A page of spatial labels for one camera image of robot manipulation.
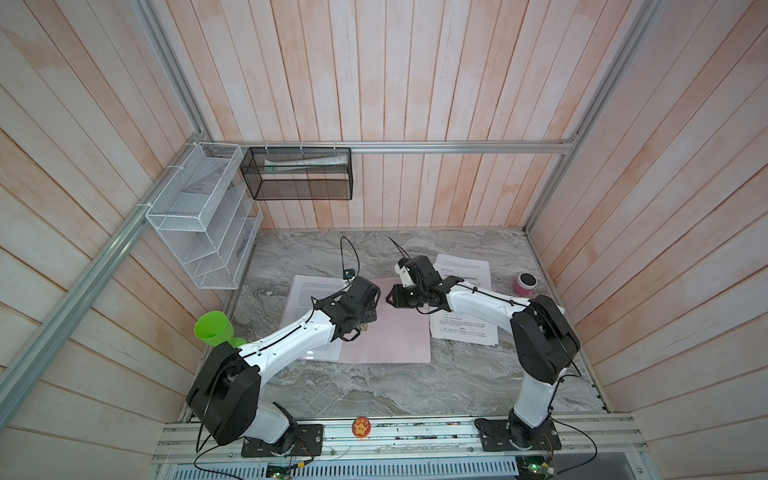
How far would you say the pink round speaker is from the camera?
3.28 ft

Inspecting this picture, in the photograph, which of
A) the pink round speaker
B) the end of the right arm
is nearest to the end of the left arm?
the end of the right arm

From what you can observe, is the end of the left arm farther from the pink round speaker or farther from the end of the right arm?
the pink round speaker
